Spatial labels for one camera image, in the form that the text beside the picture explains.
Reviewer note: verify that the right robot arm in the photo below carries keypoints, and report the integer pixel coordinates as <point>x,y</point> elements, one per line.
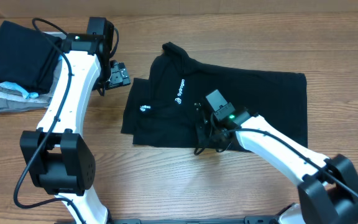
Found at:
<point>327,187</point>

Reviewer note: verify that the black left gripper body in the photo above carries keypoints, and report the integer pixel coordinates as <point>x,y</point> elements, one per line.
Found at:
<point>117,76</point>

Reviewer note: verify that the black polo shirt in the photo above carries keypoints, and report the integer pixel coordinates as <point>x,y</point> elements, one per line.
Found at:
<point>161,110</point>

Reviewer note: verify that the black folded garment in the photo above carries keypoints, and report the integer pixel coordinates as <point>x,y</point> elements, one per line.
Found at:
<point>27,57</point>

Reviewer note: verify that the grey folded garment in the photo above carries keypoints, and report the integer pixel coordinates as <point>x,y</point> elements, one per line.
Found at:
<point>9,103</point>

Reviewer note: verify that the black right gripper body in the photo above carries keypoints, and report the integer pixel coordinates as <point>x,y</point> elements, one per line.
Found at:
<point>204,131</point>

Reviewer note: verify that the light blue cloth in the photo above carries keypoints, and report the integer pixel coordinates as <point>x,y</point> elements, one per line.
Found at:
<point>10,88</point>

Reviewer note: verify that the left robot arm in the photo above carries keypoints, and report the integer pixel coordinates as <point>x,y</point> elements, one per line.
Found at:
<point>56,155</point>

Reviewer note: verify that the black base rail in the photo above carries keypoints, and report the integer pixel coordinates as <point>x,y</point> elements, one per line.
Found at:
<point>191,221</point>

